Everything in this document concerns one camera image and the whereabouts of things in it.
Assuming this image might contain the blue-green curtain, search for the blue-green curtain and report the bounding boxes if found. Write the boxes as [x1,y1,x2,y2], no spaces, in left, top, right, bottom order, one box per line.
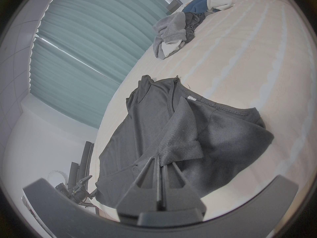
[37,0,174,82]
[28,37,124,129]

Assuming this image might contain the black T-shirt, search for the black T-shirt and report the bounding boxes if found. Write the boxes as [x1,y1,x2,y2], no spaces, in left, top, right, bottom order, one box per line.
[95,75,275,208]

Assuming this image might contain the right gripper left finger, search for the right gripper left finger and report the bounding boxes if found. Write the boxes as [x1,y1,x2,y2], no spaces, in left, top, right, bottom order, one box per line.
[116,155,159,217]

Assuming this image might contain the grey bedside table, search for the grey bedside table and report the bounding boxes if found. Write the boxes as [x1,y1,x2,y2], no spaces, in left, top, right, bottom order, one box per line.
[166,0,183,12]

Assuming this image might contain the black chest of drawers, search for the black chest of drawers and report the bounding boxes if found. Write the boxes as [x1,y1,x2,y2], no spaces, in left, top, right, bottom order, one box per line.
[80,141,95,181]

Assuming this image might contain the pile of clothes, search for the pile of clothes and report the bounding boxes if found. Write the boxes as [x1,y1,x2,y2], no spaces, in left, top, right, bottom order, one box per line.
[152,0,234,60]

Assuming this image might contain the bed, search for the bed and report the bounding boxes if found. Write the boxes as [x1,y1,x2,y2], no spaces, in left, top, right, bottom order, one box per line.
[88,0,317,222]

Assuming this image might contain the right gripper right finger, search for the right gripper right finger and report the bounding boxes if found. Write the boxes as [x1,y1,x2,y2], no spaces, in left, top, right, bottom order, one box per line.
[160,162,207,214]

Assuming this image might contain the round white mirror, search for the round white mirror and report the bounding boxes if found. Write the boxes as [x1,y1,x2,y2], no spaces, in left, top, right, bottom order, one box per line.
[47,170,67,183]

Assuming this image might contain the dark dressing table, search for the dark dressing table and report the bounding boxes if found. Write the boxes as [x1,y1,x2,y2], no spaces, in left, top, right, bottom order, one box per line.
[69,161,80,187]

